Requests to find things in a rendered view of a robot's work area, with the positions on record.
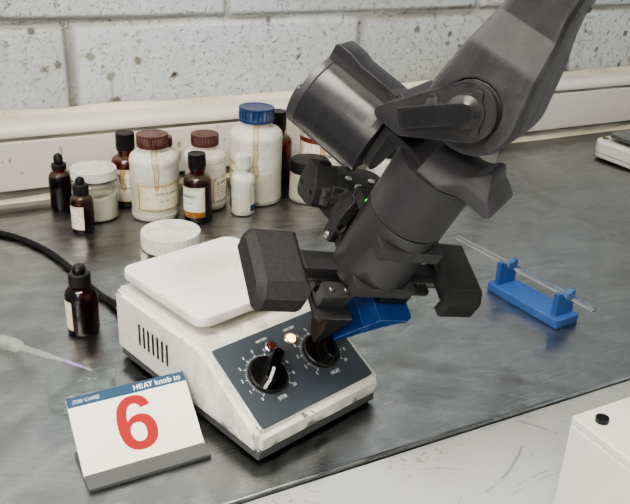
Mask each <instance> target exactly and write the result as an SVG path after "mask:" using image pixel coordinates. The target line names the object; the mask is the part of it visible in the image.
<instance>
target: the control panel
mask: <svg viewBox="0 0 630 504"><path fill-rule="evenodd" d="M311 319H312V313H311V311H309V312H306V313H304V314H301V315H299V316H296V317H294V318H292V319H289V320H287V321H284V322H282V323H279V324H277V325H274V326H272V327H269V328H267V329H265V330H262V331H260V332H257V333H255V334H252V335H250V336H247V337H245V338H242V339H240V340H237V341H235V342H233V343H230V344H228V345H225V346H223V347H220V348H218V349H215V350H213V351H211V352H212V353H213V356H214V357H215V359H216V360H217V362H218V363H219V365H220V366H221V368H222V369H223V371H224V372H225V374H226V375H227V377H228V379H229V380H230V382H231V383H232V385H233V386H234V388H235V389H236V391H237V392H238V394H239V395H240V397H241V398H242V400H243V401H244V403H245V404H246V406H247V407H248V409H249V410H250V412H251V413H252V415H253V417H254V418H255V420H256V421H257V423H258V424H259V426H260V427H261V428H262V429H266V428H268V427H270V426H272V425H274V424H276V423H278V422H280V421H282V420H284V419H286V418H288V417H290V416H292V415H294V414H296V413H298V412H300V411H302V410H303V409H305V408H307V407H309V406H311V405H313V404H315V403H317V402H319V401H321V400H323V399H325V398H327V397H329V396H331V395H333V394H335V393H337V392H339V391H341V390H343V389H345V388H347V387H348V386H350V385H352V384H354V383H356V382H358V381H360V380H362V379H364V378H366V377H368V376H370V375H371V374H372V372H371V371H370V369H369V368H368V366H367V365H366V364H365V362H364V361H363V360H362V358H361V357H360V356H359V354H358V353H357V352H356V350H355V349H354V348H353V346H352V345H351V344H350V342H349V341H348V339H347V338H345V339H341V340H338V341H335V342H336V343H337V345H338V347H339V350H340V358H339V360H338V362H337V363H336V364H335V365H334V366H332V367H329V368H322V367H318V366H316V365H314V364H312V363H311V362H310V361H309V360H308V359H307V358H306V356H305V354H304V352H303V342H304V340H305V338H306V337H307V336H308V335H310V334H311V332H310V330H311ZM288 334H293V335H294V336H295V337H296V340H295V342H290V341H288V340H287V338H286V336H287V335H288ZM269 342H274V343H275V344H276V345H277V347H279V348H281V349H283V351H284V356H283V359H282V364H283V365H284V366H285V368H286V370H287V372H288V382H287V385H286V386H285V388H284V389H283V390H282V391H280V392H278V393H273V394H270V393H265V392H262V391H260V390H258V389H257V388H256V387H255V386H254V385H253V384H252V383H251V381H250V379H249V376H248V367H249V365H250V363H251V362H252V361H253V360H254V359H255V358H256V357H259V356H270V354H271V353H272V351H273V350H270V349H269V348H268V347H267V344H268V343H269Z"/></svg>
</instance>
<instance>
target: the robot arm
mask: <svg viewBox="0 0 630 504"><path fill-rule="evenodd" d="M595 1H596V0H505V1H504V2H503V4H502V5H501V6H500V7H499V8H498V9H497V10H496V11H495V12H494V13H493V14H492V15H491V16H490V17H489V18H488V19H487V20H486V21H485V22H484V23H483V24H482V25H481V26H480V27H479V28H478V29H477V30H476V31H475V32H474V33H473V34H472V35H471V36H470V37H469V38H468V39H467V40H466V41H465V43H464V44H463V45H462V46H461V47H460V48H459V50H458V51H457V52H456V53H455V54H454V56H453V57H452V58H451V59H450V60H449V62H448V63H447V64H446V65H445V66H444V67H443V69H442V70H441V71H440V72H439V73H438V75H437V76H436V77H435V79H434V80H433V81H432V80H429V81H427V82H425V83H422V84H420V85H417V86H415V87H412V88H410V89H407V88H406V87H405V86H404V85H403V84H401V83H400V82H399V81H398V80H396V79H395V78H394V77H393V76H391V75H390V74H389V73H388V72H387V71H385V70H384V69H383V68H382V67H380V66H379V65H378V64H377V63H376V62H375V61H373V60H372V58H371V57H370V56H369V54H368V53H367V52H366V51H365V50H364V49H363V48H362V47H361V46H359V45H358V44H357V43H356V42H354V41H349V42H345V43H341V44H337V45H336V46H335V47H334V49H333V51H332V53H331V55H330V56H329V58H327V59H326V60H325V61H323V62H322V63H321V64H320V65H319V66H318V67H317V68H316V69H314V70H313V71H312V73H311V74H310V75H309V76H308V77H307V78H306V80H305V81H304V82H303V84H300V85H298V86H297V87H296V89H295V90H294V92H293V94H292V96H291V98H290V100H289V102H288V105H287V108H286V117H287V119H288V120H290V121H291V122H292V123H293V124H294V125H295V126H297V127H298V128H299V129H300V130H301V131H302V132H303V133H305V134H306V135H307V136H308V137H309V138H310V139H312V140H313V141H314V142H315V143H316V144H317V145H319V146H320V147H321V148H322V149H323V150H324V151H326V152H327V153H328V154H329V155H330V156H331V157H333V158H334V159H335V160H336V161H337V162H338V163H340V164H341V165H342V166H343V167H342V166H334V165H332V163H331V162H330V161H325V160H318V159H310V160H309V162H308V163H307V165H306V166H305V168H304V170H303V171H302V173H301V175H300V179H299V182H298V186H297V192H298V195H299V196H300V197H301V199H302V200H303V201H304V202H305V204H306V205H307V206H312V207H319V209H320V210H321V211H322V212H323V214H324V215H325V216H326V217H327V219H328V220H329V221H328V223H327V224H326V226H325V228H324V232H325V233H324V236H325V237H326V238H327V241H328V242H334V244H335V247H336V249H335V250H334V252H326V251H311V250H302V249H300V248H299V245H298V241H297V237H296V234H295V232H289V231H278V230H265V229H252V228H249V229H248V230H247V231H246V232H245V233H244V234H243V235H242V237H241V239H240V241H239V243H238V245H237V247H238V252H239V256H240V261H241V265H242V270H243V275H244V279H245V284H246V288H247V293H248V297H249V302H250V305H251V307H252V308H253V309H254V310H256V311H273V312H297V311H299V310H300V309H301V308H302V307H303V305H304V304H305V302H306V300H307V299H308V302H309V305H310V309H311V313H312V319H311V330H310V332H311V336H312V340H313V342H319V341H321V340H323V339H325V338H327V337H328V336H329V335H331V334H332V336H333V339H334V342H335V341H338V340H341V339H345V338H348V337H351V336H354V335H357V334H360V333H364V332H367V331H371V330H375V329H378V328H382V327H386V326H390V325H393V324H397V323H406V322H408V321H409V320H410V318H411V314H410V311H409V308H408V306H407V303H406V302H407V301H408V300H409V299H410V298H411V296H427V295H428V293H429V291H428V288H435V289H436V291H437V294H438V297H439V299H440V301H439V302H438V303H437V304H436V306H435V307H434V309H435V311H436V313H437V315H438V316H444V317H471V316H472V315H473V313H474V312H475V311H476V310H477V309H478V308H479V307H480V304H481V299H482V291H481V288H480V286H479V284H478V281H477V279H476V277H475V275H474V272H473V270H472V268H471V265H470V263H469V261H468V259H467V256H466V254H465V252H464V250H463V247H462V246H460V245H454V244H443V243H438V242H439V240H440V239H441V238H442V236H443V235H444V234H445V232H446V231H447V230H448V228H449V227H450V226H451V224H452V223H453V222H454V221H455V219H456V218H457V217H458V215H459V214H460V213H461V211H462V210H463V209H464V207H465V206H466V205H469V206H470V207H471V208H472V209H473V210H474V211H476V212H477V213H478V214H479V215H480V216H482V217H483V218H485V219H489V218H491V217H492V216H493V215H494V214H495V213H496V212H497V211H498V210H499V209H500V208H501V207H502V206H503V205H504V204H505V203H506V202H507V201H508V200H509V199H511V198H512V196H513V192H512V189H511V186H510V182H509V180H508V179H507V176H506V165H505V164H504V163H489V162H487V161H485V160H483V159H482V158H481V157H479V156H485V155H491V154H495V153H496V152H498V151H500V150H501V149H503V148H504V147H506V146H507V145H509V144H510V143H511V142H513V141H514V140H516V139H517V138H518V137H520V136H521V135H522V134H524V133H525V132H527V131H528V130H529V129H531V128H532V127H533V126H534V125H535V124H536V123H537V122H538V121H539V120H540V119H541V118H542V116H543V115H544V113H545V111H546V109H547V107H548V105H549V103H550V100H551V98H552V96H553V94H554V92H555V89H556V87H557V85H558V83H559V81H560V79H561V76H562V74H563V72H564V70H565V68H566V65H567V62H568V59H569V56H570V53H571V50H572V47H573V44H574V41H575V38H576V36H577V33H578V31H579V29H580V27H581V25H582V23H583V20H584V18H585V16H586V15H587V13H590V12H591V11H592V8H591V7H592V6H593V4H594V3H595ZM397 145H398V146H399V148H398V150H397V151H396V153H395V154H394V156H393V158H392V159H391V161H390V162H389V164H388V165H387V167H386V169H385V170H384V172H383V173H382V175H381V177H379V176H378V175H377V174H375V173H373V172H371V171H368V170H364V169H357V167H359V166H360V165H362V164H363V163H364V165H365V166H366V167H368V168H369V169H370V170H371V169H374V168H376V167H377V166H378V165H380V164H381V163H382V162H383V161H384V160H385V159H386V158H387V157H388V156H389V155H390V154H391V152H392V151H393V150H394V149H395V147H396V146H397ZM422 263H423V264H426V265H421V264H422Z"/></svg>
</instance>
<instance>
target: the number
mask: <svg viewBox="0 0 630 504"><path fill-rule="evenodd" d="M72 412H73V416H74V420H75V424H76V429H77V433H78V437H79V441H80V445H81V449H82V453H83V458H84V462H85V466H86V467H89V466H92V465H96V464H100V463H103V462H107V461H110V460H114V459H117V458H121V457H124V456H128V455H132V454H135V453H139V452H142V451H146V450H149V449H153V448H156V447H160V446H163V445H167V444H171V443H174V442H178V441H181V440H185V439H188V438H192V437H195V436H199V435H198V432H197V428H196V425H195V421H194V418H193V415H192V411H191V408H190V405H189V401H188V398H187V394H186V391H185V388H184V384H183V381H180V382H176V383H172V384H168V385H164V386H160V387H156V388H152V389H147V390H143V391H139V392H135V393H131V394H127V395H123V396H119V397H115V398H111V399H107V400H103V401H99V402H95V403H91V404H87V405H82V406H78V407H74V408H72Z"/></svg>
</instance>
